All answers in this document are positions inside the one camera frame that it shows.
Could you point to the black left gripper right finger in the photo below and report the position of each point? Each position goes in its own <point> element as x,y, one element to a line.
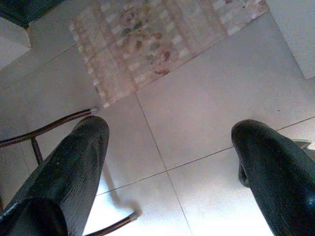
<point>278,177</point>

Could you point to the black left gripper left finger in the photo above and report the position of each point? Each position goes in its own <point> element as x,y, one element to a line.
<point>64,177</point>

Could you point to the white fridge door panel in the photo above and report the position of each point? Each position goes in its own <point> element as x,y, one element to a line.
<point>295,37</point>

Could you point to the floral beige floor mat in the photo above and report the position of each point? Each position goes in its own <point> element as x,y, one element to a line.
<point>137,44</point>

